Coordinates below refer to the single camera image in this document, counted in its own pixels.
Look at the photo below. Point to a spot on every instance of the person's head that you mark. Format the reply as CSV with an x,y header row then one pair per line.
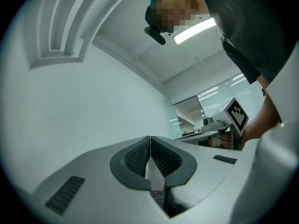
x,y
175,10

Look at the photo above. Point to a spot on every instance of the white partitioned desk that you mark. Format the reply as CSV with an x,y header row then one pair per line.
x,y
194,135

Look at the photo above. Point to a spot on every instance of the person's black shirt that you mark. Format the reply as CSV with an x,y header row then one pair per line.
x,y
252,27

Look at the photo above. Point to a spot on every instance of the black head-worn camera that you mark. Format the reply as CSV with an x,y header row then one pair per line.
x,y
155,35

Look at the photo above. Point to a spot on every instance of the frosted glass door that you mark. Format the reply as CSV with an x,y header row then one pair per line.
x,y
187,111

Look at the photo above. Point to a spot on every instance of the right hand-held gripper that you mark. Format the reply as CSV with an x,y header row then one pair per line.
x,y
237,115

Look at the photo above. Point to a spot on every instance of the grey conference camera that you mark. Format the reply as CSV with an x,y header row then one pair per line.
x,y
207,121

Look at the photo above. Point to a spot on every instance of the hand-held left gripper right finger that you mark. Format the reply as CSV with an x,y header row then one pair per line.
x,y
205,167

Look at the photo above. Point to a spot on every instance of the white A4 paper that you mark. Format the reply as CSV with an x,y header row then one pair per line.
x,y
154,176

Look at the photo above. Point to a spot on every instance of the person's right forearm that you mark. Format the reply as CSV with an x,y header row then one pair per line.
x,y
264,120

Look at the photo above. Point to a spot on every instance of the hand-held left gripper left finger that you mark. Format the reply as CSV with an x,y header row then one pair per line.
x,y
93,171

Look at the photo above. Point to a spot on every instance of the long ceiling light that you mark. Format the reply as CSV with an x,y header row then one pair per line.
x,y
194,30

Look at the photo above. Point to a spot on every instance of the white linear ceiling vent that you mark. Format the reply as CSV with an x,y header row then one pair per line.
x,y
70,20

